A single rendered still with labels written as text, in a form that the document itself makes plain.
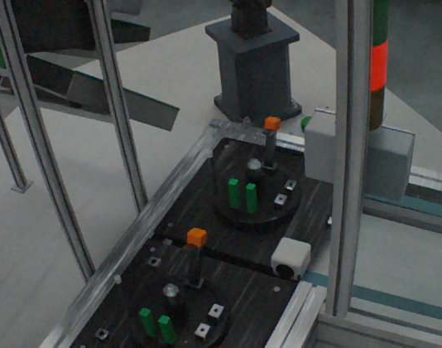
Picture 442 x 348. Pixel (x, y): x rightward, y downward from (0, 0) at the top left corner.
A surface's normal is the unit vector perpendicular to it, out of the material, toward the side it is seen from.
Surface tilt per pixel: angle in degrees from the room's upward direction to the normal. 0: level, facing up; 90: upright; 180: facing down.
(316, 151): 90
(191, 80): 0
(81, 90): 90
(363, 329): 90
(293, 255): 0
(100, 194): 0
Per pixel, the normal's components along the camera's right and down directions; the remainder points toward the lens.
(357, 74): -0.44, 0.62
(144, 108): 0.80, 0.33
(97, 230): -0.09, -0.75
